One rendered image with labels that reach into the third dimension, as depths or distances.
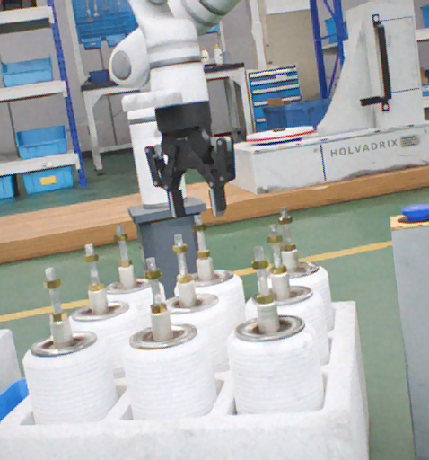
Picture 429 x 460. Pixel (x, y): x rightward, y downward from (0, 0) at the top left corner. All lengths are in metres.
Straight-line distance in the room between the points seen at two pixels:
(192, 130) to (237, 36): 8.59
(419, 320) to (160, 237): 0.65
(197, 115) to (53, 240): 1.96
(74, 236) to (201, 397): 2.12
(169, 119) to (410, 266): 0.36
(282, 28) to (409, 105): 4.18
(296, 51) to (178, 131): 6.43
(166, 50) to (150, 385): 0.43
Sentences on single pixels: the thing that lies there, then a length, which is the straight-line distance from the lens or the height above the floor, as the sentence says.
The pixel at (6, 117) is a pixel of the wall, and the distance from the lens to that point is 9.30.
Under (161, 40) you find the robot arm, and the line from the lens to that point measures 0.97.
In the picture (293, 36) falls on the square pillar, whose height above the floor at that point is 0.97.
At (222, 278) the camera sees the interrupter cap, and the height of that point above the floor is 0.25.
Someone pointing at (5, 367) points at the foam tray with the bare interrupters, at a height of 0.13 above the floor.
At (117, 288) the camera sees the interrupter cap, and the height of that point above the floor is 0.25.
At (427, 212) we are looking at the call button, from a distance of 0.92.
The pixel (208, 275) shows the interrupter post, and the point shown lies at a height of 0.26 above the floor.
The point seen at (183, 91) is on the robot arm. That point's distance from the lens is 0.96.
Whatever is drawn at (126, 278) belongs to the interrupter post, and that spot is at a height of 0.27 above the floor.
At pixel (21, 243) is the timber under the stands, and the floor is 0.06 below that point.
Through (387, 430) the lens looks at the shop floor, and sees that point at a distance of 1.11.
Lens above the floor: 0.50
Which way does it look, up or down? 10 degrees down
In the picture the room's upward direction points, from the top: 9 degrees counter-clockwise
